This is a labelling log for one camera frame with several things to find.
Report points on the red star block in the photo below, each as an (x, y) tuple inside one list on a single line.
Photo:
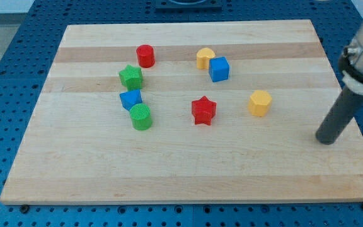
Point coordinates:
[(203, 111)]

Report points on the blue cube block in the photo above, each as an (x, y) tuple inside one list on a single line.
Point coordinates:
[(219, 69)]

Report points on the yellow hexagon block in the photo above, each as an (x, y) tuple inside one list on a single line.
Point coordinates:
[(259, 103)]

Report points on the wooden board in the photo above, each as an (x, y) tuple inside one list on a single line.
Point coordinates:
[(80, 146)]

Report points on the blue pentagon block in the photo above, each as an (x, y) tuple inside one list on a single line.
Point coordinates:
[(130, 98)]

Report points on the green cylinder block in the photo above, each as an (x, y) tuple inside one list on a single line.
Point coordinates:
[(140, 115)]

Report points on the red cylinder block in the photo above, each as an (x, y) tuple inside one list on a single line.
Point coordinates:
[(145, 56)]

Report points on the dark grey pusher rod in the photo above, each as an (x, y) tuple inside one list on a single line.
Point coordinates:
[(339, 116)]

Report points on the green star block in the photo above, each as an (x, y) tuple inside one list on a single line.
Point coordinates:
[(131, 77)]

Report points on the yellow heart block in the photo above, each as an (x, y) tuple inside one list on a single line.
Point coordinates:
[(203, 56)]

